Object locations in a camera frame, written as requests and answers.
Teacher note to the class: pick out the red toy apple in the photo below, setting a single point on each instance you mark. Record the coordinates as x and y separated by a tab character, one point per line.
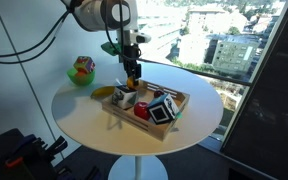
140	110

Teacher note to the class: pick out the dark red toy fruit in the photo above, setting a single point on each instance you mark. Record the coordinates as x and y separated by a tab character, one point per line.
158	93

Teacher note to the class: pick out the colourful patterned cube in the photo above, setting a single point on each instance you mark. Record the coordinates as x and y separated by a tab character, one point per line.
84	64

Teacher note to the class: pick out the white round table pedestal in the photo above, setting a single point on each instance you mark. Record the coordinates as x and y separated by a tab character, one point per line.
138	168

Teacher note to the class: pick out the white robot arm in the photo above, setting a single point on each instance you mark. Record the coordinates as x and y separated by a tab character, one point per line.
119	19

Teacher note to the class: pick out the round yellow toy fruit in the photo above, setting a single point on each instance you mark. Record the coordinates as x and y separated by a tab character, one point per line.
131	83

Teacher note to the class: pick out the wooden tray box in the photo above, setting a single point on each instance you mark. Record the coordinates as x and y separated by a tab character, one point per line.
145	94

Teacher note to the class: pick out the black white patterned cube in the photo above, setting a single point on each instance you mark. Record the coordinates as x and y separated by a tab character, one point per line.
163	109

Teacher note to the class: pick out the green plastic bowl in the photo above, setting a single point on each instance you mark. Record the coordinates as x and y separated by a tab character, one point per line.
79	78

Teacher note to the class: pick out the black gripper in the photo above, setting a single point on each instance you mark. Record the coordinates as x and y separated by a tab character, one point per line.
130	56

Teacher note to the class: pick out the orange toy fruit in bowl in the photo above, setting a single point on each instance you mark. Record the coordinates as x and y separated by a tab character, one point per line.
80	74

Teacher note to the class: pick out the dark blue letter cube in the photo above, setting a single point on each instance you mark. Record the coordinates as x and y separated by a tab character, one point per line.
124	97

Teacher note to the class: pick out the yellow toy banana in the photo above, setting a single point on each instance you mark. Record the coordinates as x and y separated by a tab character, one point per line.
102	91

